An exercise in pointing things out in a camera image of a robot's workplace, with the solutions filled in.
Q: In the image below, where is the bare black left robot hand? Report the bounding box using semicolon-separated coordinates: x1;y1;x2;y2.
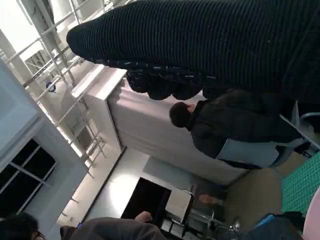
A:
247;211;307;240

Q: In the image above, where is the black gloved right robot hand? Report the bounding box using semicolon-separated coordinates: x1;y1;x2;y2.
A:
66;0;320;107

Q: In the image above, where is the white pipe frame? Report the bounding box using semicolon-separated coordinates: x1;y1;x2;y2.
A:
0;0;108;166

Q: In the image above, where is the grey chair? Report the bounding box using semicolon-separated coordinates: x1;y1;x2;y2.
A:
216;99;320;169

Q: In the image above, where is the pink bowl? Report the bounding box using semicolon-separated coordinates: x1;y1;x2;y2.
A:
303;187;320;240

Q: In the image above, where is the green cutting mat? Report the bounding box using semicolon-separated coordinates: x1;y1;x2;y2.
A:
281;154;320;217

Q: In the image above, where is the person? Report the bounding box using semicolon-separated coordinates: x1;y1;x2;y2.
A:
0;211;166;240
169;88;305;161

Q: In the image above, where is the dark window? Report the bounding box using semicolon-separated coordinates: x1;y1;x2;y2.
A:
0;138;56;217

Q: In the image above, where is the white cabinet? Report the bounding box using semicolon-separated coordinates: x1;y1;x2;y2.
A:
72;67;251;186

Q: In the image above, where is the black monitor screen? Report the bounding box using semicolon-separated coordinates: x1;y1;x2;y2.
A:
121;176;173;222

